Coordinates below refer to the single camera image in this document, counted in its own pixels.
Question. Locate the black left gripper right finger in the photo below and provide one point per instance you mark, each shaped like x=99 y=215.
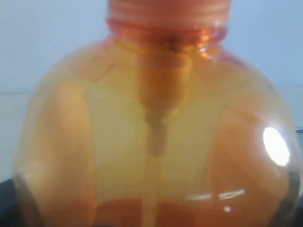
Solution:
x=296 y=186

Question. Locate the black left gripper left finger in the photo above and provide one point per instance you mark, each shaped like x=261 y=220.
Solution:
x=17 y=205

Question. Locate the orange pump soap bottle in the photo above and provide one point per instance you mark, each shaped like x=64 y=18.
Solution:
x=158 y=125

